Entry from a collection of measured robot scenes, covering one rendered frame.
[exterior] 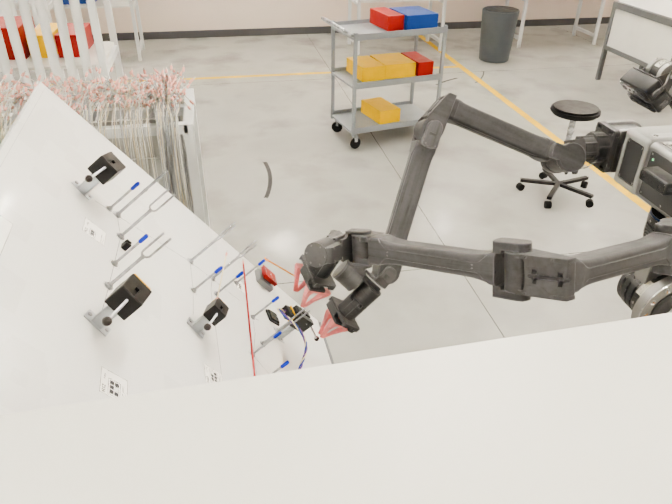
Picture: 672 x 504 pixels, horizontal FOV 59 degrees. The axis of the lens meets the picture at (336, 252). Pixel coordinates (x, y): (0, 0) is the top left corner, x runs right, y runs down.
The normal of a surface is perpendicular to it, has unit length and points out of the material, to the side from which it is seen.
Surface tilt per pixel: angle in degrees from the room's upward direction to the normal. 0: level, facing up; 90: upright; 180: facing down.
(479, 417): 0
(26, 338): 52
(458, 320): 0
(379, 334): 0
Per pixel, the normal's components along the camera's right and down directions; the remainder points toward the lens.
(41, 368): 0.77, -0.61
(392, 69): 0.32, 0.51
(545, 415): 0.01, -0.84
